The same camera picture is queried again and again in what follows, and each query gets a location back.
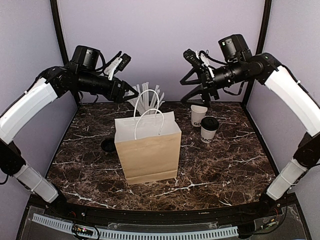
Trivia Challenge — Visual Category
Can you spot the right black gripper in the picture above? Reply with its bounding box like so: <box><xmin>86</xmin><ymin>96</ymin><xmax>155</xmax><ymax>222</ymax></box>
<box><xmin>180</xmin><ymin>59</ymin><xmax>247</xmax><ymax>107</ymax></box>

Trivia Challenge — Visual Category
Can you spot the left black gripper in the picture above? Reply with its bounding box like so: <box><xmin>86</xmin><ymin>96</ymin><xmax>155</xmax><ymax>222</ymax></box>
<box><xmin>77</xmin><ymin>69</ymin><xmax>139</xmax><ymax>103</ymax></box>

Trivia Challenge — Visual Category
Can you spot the white paper coffee cup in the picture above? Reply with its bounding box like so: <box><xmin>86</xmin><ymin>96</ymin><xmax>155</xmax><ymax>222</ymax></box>
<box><xmin>200</xmin><ymin>127</ymin><xmax>217</xmax><ymax>144</ymax></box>

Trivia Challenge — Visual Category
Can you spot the brown paper bag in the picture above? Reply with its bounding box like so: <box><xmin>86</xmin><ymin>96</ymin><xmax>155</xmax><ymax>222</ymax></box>
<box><xmin>114</xmin><ymin>89</ymin><xmax>183</xmax><ymax>186</ymax></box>

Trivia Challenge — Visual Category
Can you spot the black plastic cup lid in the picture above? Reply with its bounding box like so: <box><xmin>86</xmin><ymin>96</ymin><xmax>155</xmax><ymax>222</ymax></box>
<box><xmin>201</xmin><ymin>116</ymin><xmax>220</xmax><ymax>131</ymax></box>

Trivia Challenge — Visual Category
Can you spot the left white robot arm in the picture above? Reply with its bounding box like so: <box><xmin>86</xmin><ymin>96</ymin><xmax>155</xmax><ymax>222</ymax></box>
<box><xmin>0</xmin><ymin>45</ymin><xmax>139</xmax><ymax>218</ymax></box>

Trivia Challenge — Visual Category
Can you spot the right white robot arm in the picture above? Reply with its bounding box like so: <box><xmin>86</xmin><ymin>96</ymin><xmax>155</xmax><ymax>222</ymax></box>
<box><xmin>180</xmin><ymin>34</ymin><xmax>320</xmax><ymax>217</ymax></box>

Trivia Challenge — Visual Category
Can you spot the bundle of wrapped white straws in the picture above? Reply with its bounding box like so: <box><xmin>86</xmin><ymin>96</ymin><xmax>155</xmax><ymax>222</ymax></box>
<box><xmin>128</xmin><ymin>82</ymin><xmax>165</xmax><ymax>115</ymax></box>

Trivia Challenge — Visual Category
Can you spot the spare white paper cup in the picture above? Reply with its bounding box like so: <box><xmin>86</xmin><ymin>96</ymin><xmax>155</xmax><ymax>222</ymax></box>
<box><xmin>190</xmin><ymin>105</ymin><xmax>208</xmax><ymax>127</ymax></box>

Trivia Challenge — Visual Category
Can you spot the white cup holding straws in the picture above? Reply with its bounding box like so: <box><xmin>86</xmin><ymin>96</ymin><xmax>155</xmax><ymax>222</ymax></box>
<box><xmin>148</xmin><ymin>110</ymin><xmax>157</xmax><ymax>115</ymax></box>

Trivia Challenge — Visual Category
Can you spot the spare black cup lid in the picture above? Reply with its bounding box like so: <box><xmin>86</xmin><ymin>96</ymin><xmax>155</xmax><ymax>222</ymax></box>
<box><xmin>100</xmin><ymin>138</ymin><xmax>116</xmax><ymax>153</ymax></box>

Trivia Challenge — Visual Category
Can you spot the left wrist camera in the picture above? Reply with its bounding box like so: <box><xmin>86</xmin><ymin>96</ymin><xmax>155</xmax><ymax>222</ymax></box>
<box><xmin>103</xmin><ymin>51</ymin><xmax>132</xmax><ymax>81</ymax></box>

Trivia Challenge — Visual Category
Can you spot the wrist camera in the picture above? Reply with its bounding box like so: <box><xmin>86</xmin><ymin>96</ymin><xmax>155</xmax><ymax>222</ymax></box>
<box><xmin>183</xmin><ymin>49</ymin><xmax>215</xmax><ymax>77</ymax></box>
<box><xmin>103</xmin><ymin>51</ymin><xmax>132</xmax><ymax>81</ymax></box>

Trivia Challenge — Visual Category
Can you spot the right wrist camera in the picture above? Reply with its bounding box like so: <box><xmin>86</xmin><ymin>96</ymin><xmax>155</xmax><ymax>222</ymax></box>
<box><xmin>183</xmin><ymin>49</ymin><xmax>215</xmax><ymax>77</ymax></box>

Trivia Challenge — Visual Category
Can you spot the right black frame post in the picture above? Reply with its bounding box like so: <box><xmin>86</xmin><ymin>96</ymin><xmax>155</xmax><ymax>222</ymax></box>
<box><xmin>242</xmin><ymin>0</ymin><xmax>272</xmax><ymax>108</ymax></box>

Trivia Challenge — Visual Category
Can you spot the black frame post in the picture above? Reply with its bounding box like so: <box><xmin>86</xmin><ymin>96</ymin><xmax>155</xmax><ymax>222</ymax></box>
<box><xmin>49</xmin><ymin>0</ymin><xmax>82</xmax><ymax>108</ymax></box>
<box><xmin>242</xmin><ymin>0</ymin><xmax>272</xmax><ymax>108</ymax></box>

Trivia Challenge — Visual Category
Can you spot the left black frame post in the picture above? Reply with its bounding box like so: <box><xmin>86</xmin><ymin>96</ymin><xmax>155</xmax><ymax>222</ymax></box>
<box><xmin>49</xmin><ymin>0</ymin><xmax>82</xmax><ymax>108</ymax></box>

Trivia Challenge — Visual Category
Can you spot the black front rail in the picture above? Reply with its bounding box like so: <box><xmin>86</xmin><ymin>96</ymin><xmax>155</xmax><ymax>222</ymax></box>
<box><xmin>26</xmin><ymin>193</ymin><xmax>301</xmax><ymax>226</ymax></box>

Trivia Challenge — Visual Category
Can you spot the white cable duct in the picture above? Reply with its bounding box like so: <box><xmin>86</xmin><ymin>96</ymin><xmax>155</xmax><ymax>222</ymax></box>
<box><xmin>31</xmin><ymin>213</ymin><xmax>239</xmax><ymax>240</ymax></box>

